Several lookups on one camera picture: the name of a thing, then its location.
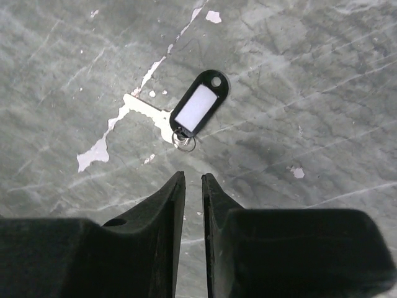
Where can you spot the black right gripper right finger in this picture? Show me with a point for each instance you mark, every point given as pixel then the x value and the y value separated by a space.
pixel 291 252

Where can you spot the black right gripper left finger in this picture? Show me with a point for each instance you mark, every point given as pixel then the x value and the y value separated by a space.
pixel 135 254

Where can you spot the black white key tag key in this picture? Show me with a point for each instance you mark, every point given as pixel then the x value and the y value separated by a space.
pixel 197 106

